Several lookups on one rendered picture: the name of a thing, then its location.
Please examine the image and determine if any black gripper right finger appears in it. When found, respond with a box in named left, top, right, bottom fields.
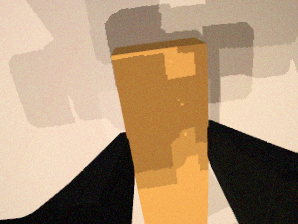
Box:
left=208, top=120, right=298, bottom=224

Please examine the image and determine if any orange bar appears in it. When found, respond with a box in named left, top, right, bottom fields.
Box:
left=112, top=37, right=209, bottom=224

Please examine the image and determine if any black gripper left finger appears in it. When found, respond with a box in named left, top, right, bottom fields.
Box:
left=0, top=132, right=136, bottom=224

